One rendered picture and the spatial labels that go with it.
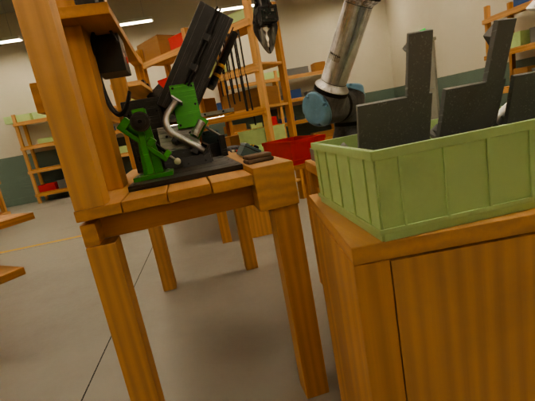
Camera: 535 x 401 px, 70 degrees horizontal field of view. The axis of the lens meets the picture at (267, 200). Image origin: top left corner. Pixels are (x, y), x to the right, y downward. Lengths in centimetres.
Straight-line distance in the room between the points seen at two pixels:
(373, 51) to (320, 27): 167
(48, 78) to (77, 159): 23
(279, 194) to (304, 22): 1026
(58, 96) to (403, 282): 103
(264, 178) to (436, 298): 67
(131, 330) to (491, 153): 113
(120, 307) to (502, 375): 105
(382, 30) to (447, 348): 1148
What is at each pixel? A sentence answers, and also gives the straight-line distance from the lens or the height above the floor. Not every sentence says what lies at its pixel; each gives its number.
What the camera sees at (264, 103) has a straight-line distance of 430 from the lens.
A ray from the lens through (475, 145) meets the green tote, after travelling 79.
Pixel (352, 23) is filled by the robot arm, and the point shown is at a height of 127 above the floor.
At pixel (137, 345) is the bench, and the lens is 141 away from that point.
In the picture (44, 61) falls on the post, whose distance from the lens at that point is 129.
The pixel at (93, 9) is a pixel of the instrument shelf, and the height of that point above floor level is 152.
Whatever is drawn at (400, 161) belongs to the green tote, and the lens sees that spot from 71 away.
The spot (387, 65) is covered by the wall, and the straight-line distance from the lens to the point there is 1201.
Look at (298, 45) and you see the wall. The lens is 1123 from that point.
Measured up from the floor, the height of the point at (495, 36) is 112.
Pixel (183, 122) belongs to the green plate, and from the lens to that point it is 183.
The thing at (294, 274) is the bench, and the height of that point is 50.
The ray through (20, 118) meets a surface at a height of 208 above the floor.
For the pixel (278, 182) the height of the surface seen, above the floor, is 84.
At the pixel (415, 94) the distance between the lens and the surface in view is 83.
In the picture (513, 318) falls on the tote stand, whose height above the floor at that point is 58.
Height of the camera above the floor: 105
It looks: 12 degrees down
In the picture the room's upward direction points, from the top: 10 degrees counter-clockwise
